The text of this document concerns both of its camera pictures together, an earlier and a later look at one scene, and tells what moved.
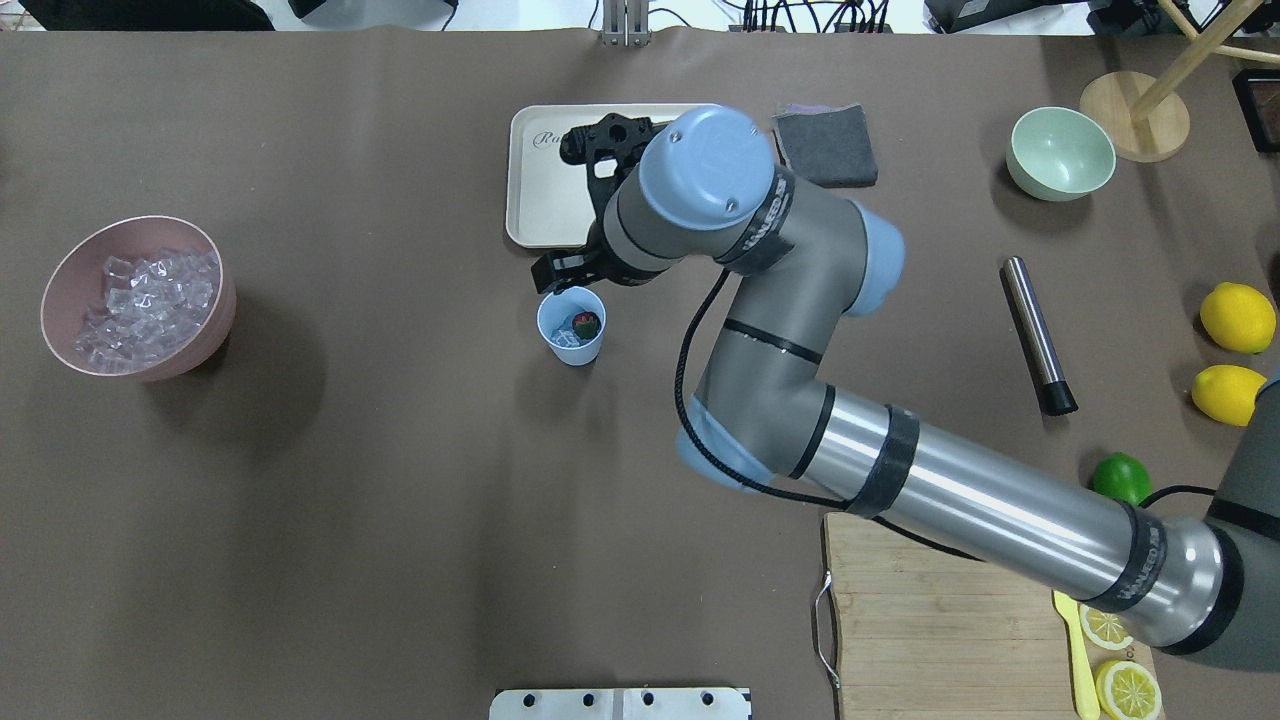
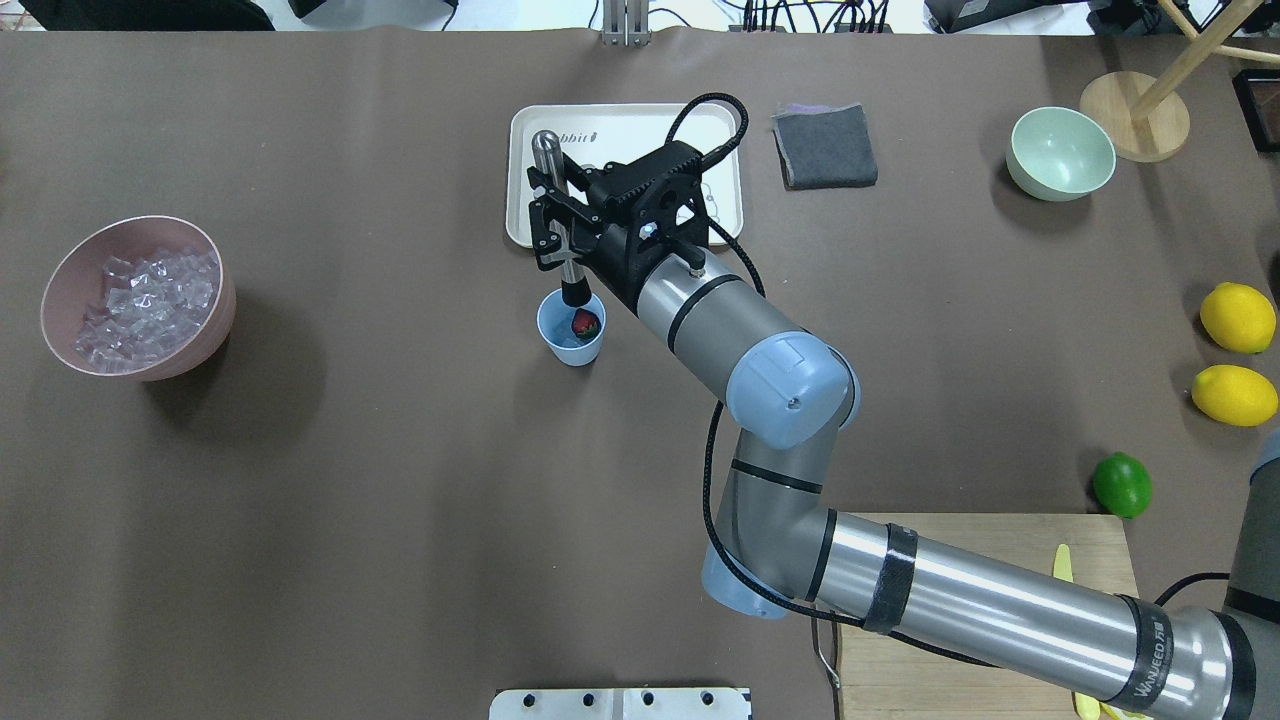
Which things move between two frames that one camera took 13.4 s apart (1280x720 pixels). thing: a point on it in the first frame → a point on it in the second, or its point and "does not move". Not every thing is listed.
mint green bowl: x=1055 y=155 does not move
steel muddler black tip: x=1056 y=398 → x=550 y=161
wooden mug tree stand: x=1144 y=119 does not move
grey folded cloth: x=829 y=145 does not move
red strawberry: x=586 y=324 does not move
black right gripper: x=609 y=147 → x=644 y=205
